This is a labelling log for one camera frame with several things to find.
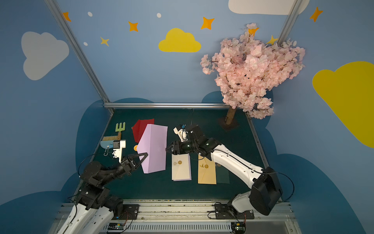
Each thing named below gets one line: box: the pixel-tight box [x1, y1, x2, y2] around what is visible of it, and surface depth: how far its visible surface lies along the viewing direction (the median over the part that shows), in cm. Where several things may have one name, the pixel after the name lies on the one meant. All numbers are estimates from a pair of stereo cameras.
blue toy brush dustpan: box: [100, 135, 121, 156], surface depth 104 cm
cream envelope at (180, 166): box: [171, 153, 191, 181], surface depth 92 cm
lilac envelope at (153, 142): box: [136, 123, 169, 175], surface depth 65 cm
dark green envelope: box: [216, 162, 230, 184], surface depth 89 cm
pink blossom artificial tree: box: [200, 22, 306, 125], surface depth 73 cm
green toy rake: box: [115, 121, 126, 141], surface depth 112 cm
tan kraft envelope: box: [197, 154, 217, 185], surface depth 91 cm
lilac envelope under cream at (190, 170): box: [172, 153, 192, 182], surface depth 89 cm
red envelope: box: [131, 118, 155, 144], surface depth 113 cm
